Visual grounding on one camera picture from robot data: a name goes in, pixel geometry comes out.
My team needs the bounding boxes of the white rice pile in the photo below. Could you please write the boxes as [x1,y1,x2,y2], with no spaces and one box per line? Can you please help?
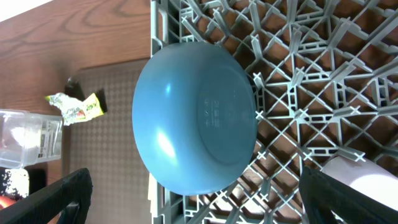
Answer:
[1,167,29,200]

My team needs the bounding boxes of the grey dishwasher rack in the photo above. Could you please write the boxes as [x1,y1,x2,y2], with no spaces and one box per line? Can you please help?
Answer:
[149,0,397,223]

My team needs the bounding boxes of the foil wrapper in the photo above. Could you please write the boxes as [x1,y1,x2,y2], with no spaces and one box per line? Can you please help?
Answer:
[45,93,107,126]

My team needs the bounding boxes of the pink cup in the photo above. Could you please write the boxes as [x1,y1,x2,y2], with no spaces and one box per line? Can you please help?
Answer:
[322,156,397,210]

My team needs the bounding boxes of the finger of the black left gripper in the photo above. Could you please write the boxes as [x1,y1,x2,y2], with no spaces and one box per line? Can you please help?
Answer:
[64,78,86,101]

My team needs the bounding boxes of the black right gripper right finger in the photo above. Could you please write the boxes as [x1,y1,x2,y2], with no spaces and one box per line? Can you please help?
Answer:
[299,167,397,224]

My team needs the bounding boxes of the black plastic bin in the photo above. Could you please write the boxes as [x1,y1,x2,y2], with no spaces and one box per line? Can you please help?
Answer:
[1,167,47,210]

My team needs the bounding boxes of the orange carrot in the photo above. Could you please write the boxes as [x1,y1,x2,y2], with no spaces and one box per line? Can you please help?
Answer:
[0,196,16,210]

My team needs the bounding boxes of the brown plastic tray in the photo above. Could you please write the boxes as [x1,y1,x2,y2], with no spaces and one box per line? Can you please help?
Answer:
[63,60,151,223]

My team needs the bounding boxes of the dark blue plate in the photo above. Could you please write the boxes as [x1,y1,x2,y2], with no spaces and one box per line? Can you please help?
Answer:
[132,42,257,195]

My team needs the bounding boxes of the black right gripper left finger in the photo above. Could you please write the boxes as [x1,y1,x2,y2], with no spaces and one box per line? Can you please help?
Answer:
[1,168,93,224]

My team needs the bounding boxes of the clear plastic bin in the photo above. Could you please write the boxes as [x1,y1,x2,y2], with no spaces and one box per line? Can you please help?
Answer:
[1,109,63,169]

